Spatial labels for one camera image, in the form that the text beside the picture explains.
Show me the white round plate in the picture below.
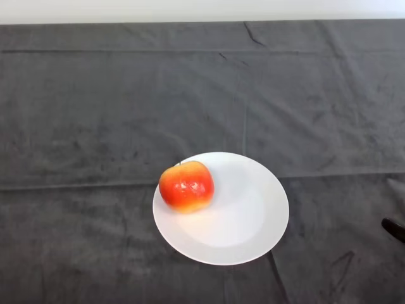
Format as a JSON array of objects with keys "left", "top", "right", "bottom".
[{"left": 152, "top": 151, "right": 290, "bottom": 267}]

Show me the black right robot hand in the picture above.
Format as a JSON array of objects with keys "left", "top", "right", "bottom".
[{"left": 380, "top": 217, "right": 405, "bottom": 244}]

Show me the red yellow apple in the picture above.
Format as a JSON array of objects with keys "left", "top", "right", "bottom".
[{"left": 158, "top": 160, "right": 216, "bottom": 214}]

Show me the dark grey cloth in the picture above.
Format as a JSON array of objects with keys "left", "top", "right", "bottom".
[{"left": 0, "top": 18, "right": 405, "bottom": 304}]

